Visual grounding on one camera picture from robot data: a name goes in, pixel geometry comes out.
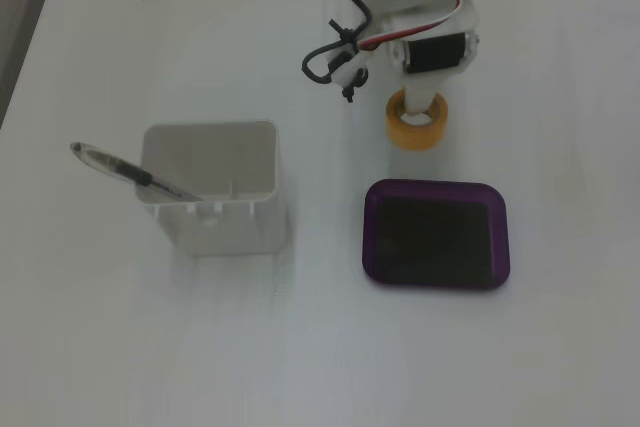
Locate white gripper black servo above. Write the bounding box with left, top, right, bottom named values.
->
left=385, top=0, right=482, bottom=115

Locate yellow tape roll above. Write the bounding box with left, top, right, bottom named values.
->
left=385, top=88, right=449, bottom=152

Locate purple rectangular tray box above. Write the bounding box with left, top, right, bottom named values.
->
left=360, top=178, right=511, bottom=293

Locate white square plastic container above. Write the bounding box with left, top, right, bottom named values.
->
left=135, top=120, right=289, bottom=256

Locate clear black ballpoint pen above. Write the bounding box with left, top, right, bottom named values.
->
left=68, top=140, right=204, bottom=203

